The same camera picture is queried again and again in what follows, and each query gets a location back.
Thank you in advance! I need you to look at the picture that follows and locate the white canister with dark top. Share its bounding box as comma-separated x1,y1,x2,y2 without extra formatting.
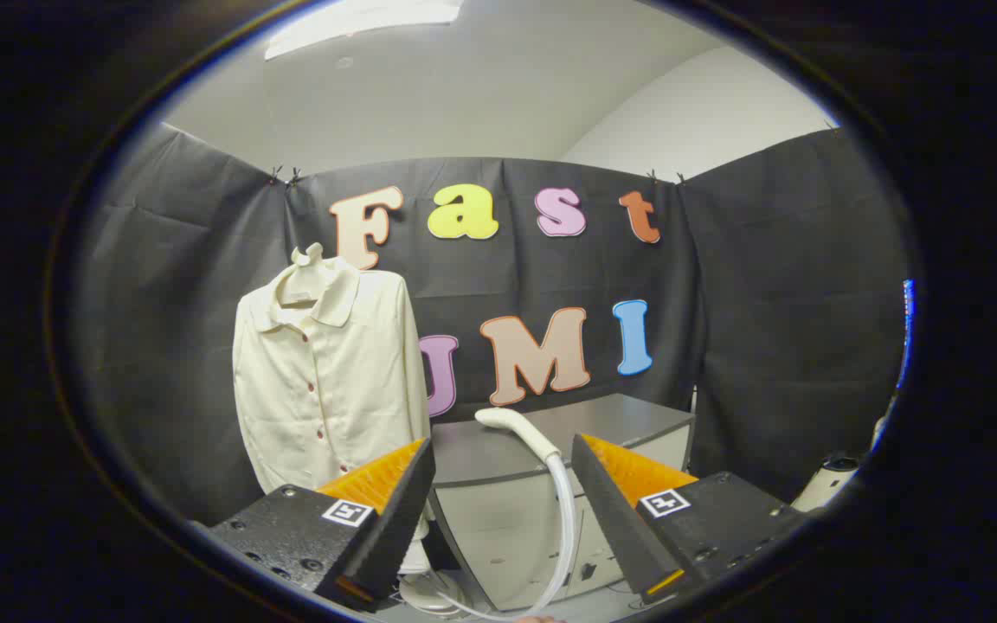
791,454,861,513

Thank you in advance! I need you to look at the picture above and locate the cream button-up shirt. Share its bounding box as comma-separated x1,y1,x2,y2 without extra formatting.
232,255,432,498

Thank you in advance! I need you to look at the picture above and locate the white garment steamer base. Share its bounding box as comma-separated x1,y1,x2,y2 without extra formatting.
396,517,473,617

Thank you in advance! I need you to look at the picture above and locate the grey cabinet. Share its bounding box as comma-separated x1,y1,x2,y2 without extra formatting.
428,394,697,611

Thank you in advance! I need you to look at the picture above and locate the white garment steamer head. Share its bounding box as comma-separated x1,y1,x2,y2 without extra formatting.
474,408,562,464

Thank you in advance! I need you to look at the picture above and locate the black backdrop cloth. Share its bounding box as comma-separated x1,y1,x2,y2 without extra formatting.
74,121,910,529

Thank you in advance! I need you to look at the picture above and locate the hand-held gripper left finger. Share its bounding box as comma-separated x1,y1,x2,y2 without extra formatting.
204,438,437,613

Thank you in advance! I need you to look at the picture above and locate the cream plastic hanger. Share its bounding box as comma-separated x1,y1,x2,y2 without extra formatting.
278,243,332,309

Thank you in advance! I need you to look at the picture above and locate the ceiling light panel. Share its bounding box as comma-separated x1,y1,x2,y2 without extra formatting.
265,0,465,61

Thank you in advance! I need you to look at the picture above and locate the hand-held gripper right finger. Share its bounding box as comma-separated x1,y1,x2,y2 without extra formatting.
570,433,808,605

